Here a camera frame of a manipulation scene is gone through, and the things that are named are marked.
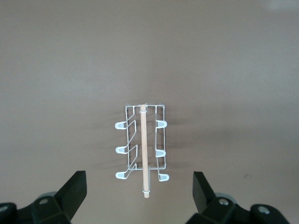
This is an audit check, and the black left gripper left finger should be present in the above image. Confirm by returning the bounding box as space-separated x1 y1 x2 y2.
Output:
0 171 87 224

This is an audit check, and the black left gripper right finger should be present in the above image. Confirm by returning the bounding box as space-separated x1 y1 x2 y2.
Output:
188 171 289 224

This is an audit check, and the brown table cover sheet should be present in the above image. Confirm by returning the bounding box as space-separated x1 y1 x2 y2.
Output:
0 0 299 224

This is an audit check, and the white wire cup holder rack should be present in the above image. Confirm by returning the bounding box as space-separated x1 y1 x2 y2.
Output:
114 102 170 199

